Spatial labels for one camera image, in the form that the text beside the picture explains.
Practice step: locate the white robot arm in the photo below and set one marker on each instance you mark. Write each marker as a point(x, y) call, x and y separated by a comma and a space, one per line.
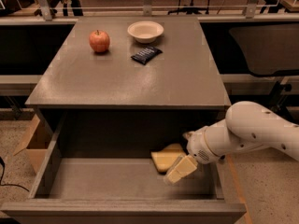
point(247, 126)

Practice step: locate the red apple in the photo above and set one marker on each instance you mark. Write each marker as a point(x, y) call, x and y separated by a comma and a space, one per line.
point(99, 41)

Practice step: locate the open grey top drawer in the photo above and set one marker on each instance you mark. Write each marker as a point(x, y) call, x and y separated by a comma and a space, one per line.
point(98, 170)

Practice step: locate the cardboard box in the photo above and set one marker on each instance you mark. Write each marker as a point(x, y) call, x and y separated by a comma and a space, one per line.
point(34, 143)

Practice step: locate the dark side chair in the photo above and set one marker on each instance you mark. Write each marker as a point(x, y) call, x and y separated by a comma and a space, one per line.
point(269, 50)

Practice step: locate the yellow sponge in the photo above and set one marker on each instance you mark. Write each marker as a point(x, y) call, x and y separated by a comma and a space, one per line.
point(166, 157)

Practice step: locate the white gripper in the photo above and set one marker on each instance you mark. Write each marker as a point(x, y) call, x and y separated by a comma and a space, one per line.
point(198, 146)

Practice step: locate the white bowl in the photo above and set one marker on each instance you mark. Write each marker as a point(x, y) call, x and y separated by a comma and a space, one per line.
point(145, 32)

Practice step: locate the dark snack packet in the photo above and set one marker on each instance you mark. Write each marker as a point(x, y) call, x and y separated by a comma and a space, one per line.
point(146, 54)

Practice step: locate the metal railing frame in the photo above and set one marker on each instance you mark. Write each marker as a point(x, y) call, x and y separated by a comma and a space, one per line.
point(14, 11)

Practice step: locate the grey cabinet with counter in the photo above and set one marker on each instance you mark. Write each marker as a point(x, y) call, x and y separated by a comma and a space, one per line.
point(183, 77)

